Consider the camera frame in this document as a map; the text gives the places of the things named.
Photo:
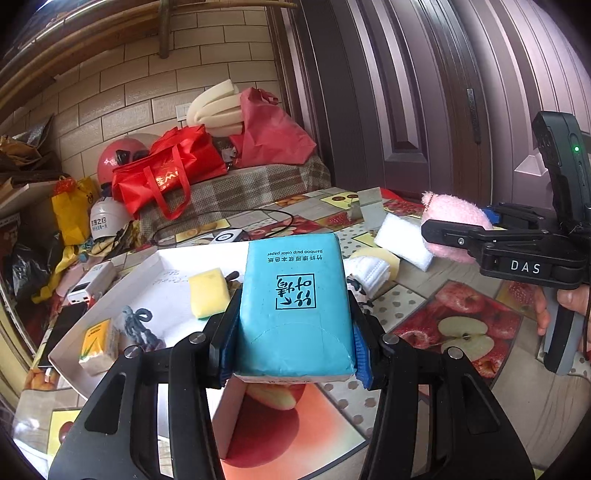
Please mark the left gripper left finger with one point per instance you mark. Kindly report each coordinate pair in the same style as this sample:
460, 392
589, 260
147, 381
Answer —
115, 434

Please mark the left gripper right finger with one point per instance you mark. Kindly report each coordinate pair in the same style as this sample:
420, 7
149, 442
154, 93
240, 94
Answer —
429, 396

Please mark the pink plush pig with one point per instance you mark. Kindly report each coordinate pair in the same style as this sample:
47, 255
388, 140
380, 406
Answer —
449, 208

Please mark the round yellow sponge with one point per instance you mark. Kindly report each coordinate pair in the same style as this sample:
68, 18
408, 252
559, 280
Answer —
383, 254

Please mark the white face mask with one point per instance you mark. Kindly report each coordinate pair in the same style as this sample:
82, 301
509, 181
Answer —
367, 274

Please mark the teal tissue pack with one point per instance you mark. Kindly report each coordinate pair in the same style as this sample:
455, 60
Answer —
295, 324

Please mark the right hand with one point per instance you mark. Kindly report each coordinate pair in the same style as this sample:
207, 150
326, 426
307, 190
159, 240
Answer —
574, 300

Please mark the white rectangular sponge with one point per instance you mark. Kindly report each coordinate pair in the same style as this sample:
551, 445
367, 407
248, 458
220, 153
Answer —
404, 239

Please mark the black smartphone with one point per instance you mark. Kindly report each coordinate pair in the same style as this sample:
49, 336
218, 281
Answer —
66, 319

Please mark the red packet on table edge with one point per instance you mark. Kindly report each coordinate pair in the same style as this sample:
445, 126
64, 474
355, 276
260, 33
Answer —
389, 195

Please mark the white power bank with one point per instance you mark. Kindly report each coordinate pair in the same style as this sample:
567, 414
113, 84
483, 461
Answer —
93, 284

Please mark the small white box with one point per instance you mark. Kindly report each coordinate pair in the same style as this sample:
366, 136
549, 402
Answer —
369, 208

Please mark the white cardboard tray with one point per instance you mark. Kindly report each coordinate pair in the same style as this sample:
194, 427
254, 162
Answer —
159, 284

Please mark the fruit print tablecloth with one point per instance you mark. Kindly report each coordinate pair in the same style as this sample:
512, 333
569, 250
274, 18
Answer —
293, 320

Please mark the yellow green scrub sponge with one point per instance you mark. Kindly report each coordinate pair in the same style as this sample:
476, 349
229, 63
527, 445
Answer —
208, 294

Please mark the black plastic bag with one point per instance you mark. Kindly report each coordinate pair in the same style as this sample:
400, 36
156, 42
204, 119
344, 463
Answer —
31, 270

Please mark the white helmet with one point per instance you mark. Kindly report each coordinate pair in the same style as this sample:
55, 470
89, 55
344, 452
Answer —
107, 218

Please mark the yellow shopping bag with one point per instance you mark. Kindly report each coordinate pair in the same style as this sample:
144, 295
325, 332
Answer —
72, 201

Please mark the red fabric bag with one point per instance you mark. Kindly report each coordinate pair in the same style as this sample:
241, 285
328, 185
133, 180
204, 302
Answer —
269, 135

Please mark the plaid covered bench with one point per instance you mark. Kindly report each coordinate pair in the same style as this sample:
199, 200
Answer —
237, 191

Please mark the pink red helmet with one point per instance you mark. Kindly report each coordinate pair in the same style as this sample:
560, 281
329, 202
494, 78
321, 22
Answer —
118, 153

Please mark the red tote bag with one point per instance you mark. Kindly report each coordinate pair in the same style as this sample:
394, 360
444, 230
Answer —
176, 161

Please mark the cream foam roll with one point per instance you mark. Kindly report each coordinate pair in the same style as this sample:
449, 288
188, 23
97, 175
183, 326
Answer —
218, 109

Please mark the black camera module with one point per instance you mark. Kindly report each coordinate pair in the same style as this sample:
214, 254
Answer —
561, 144

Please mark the white wireless charger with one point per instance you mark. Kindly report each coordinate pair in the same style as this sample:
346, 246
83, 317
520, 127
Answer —
228, 236

